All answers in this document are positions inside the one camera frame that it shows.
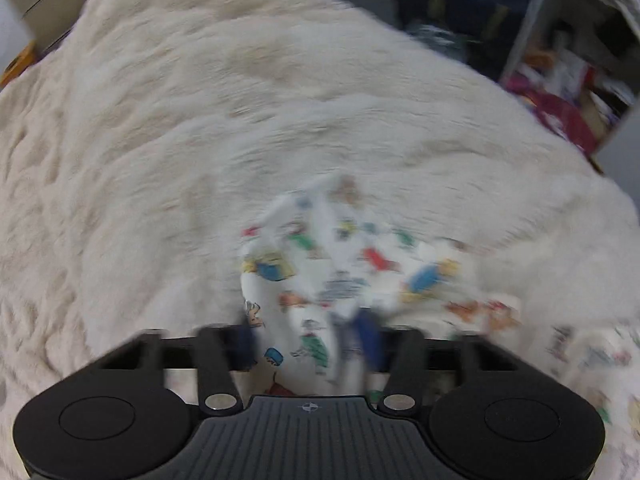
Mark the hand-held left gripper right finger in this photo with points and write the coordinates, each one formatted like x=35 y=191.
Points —
x=369 y=337

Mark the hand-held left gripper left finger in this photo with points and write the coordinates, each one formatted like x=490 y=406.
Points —
x=245 y=350

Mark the cream dog print garment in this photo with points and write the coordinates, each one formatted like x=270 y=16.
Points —
x=325 y=270

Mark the cream fluffy blanket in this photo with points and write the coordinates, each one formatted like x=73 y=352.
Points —
x=200 y=135

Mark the magenta cloth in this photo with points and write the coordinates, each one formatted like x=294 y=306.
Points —
x=565 y=115

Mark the white shelf unit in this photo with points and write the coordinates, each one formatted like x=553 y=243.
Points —
x=530 y=25

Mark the yellow box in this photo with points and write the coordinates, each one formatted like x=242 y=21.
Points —
x=17 y=62

